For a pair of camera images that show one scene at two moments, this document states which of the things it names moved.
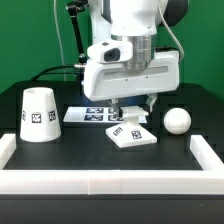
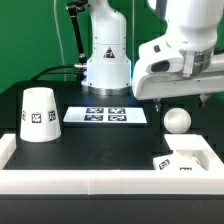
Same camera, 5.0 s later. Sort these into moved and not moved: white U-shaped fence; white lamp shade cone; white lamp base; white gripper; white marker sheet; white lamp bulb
Moved: white gripper; white lamp base
Not moved: white U-shaped fence; white lamp shade cone; white lamp bulb; white marker sheet
